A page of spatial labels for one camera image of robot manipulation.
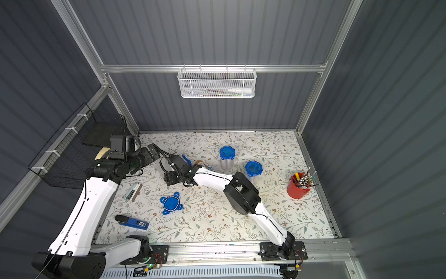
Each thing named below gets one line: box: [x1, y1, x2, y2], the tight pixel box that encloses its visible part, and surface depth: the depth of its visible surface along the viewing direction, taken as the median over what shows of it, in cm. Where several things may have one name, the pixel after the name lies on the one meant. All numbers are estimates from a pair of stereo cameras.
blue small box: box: [118, 217, 150, 231], surface depth 80 cm
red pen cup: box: [286, 167, 319, 199], surface depth 86 cm
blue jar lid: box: [159, 191, 184, 216], surface depth 90 cm
